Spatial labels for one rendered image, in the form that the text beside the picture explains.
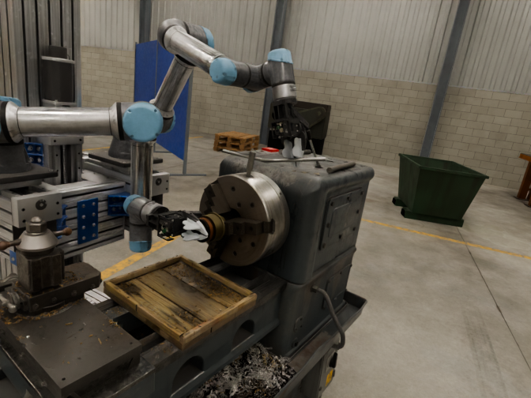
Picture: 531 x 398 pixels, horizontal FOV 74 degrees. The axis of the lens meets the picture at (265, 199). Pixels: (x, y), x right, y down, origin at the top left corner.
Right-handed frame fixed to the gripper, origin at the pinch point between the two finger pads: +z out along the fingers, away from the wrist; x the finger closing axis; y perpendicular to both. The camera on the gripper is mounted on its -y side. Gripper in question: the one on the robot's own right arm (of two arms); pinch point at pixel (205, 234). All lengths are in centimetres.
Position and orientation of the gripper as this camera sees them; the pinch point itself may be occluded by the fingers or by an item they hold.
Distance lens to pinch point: 107.7
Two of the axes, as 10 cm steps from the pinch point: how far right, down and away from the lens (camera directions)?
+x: 1.1, -9.5, -2.8
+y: -6.0, 1.6, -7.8
